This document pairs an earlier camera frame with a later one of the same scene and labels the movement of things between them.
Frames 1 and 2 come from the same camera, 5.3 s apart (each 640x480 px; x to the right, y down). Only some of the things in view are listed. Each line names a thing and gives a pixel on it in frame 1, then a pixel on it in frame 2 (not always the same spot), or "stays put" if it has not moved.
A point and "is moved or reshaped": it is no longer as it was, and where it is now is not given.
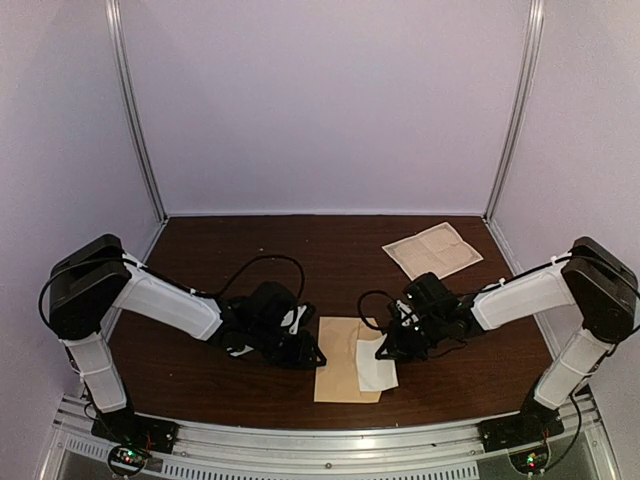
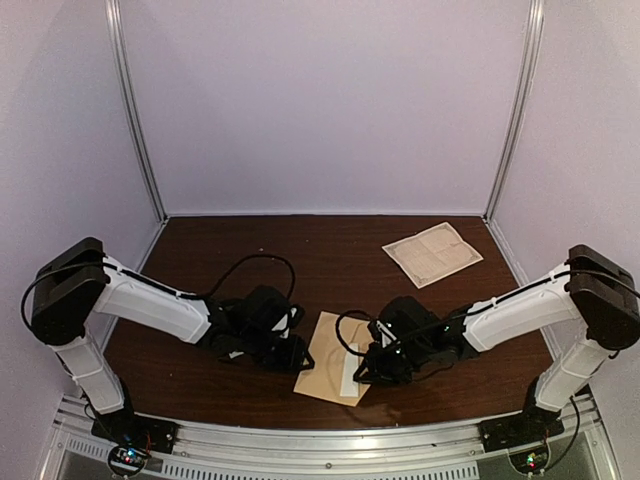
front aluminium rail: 338,450 stays put
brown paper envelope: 338,380 is moved or reshaped
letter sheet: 374,374 is moved or reshaped
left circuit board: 126,460 stays put
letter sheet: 436,249 stays put
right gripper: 395,346 -> 377,370
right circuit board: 531,460 stays put
